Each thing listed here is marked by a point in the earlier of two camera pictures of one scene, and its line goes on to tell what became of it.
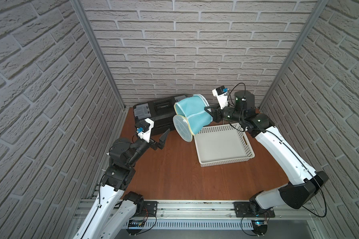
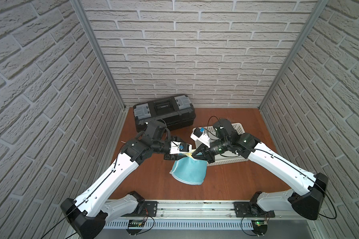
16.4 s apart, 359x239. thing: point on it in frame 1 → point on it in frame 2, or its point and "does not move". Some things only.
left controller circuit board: x=134 y=227 does not move
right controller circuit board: x=260 y=227 does not move
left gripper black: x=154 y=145 → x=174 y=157
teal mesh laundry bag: x=193 y=115 → x=189 y=170
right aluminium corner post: x=300 y=40 does not move
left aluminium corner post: x=80 y=9 does not move
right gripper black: x=216 y=113 → x=205 y=155
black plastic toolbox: x=162 y=110 does not move
